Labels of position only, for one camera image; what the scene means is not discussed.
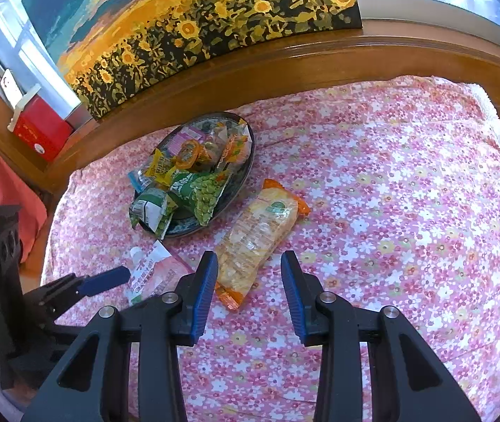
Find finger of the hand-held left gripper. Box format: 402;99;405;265
41;265;131;317

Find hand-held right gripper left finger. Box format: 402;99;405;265
20;250;220;422

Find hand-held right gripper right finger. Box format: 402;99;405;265
280;250;483;422

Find pink white drink pouch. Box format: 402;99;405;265
127;241;193;306

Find blue patterned ceramic plate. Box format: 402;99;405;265
133;112;256;239

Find clear cracker pack orange ends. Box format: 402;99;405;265
212;179;311;313

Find small green snack packet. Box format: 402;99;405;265
129;187;178;234

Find large green pea packet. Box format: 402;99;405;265
168;169;231;226

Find orange jelly packet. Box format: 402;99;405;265
173;138;216;172

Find orange gummy candy packet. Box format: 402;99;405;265
221;129;251;172

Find purple candy tin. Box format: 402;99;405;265
168;125;209;154

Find red box white lid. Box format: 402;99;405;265
7;84;75;162

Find pink floral blanket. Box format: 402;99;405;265
41;75;500;422

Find small upright card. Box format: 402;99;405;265
0;68;24;108

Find wooden window ledge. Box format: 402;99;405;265
0;18;500;194

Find sunflower field painting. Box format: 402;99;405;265
21;0;363;120

